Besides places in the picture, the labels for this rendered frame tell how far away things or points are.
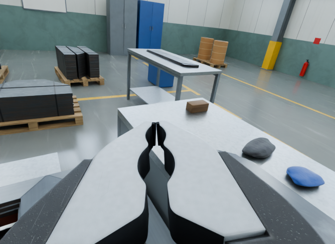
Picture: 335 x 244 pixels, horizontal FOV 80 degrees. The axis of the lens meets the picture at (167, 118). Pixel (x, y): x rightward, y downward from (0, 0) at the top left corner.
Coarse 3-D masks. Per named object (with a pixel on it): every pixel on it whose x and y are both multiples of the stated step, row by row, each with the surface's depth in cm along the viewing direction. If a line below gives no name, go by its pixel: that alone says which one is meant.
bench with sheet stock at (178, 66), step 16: (128, 48) 351; (128, 64) 361; (160, 64) 271; (176, 64) 277; (192, 64) 273; (128, 80) 374; (128, 96) 389; (144, 96) 354; (160, 96) 363; (176, 96) 252
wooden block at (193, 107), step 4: (196, 100) 118; (200, 100) 119; (188, 104) 114; (192, 104) 112; (196, 104) 113; (200, 104) 114; (204, 104) 115; (208, 104) 117; (188, 108) 115; (192, 108) 112; (196, 108) 113; (200, 108) 115; (204, 108) 117; (192, 112) 113; (196, 112) 115
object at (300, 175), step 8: (288, 168) 74; (296, 168) 73; (304, 168) 74; (296, 176) 70; (304, 176) 70; (312, 176) 70; (320, 176) 71; (296, 184) 69; (304, 184) 67; (312, 184) 68; (320, 184) 68
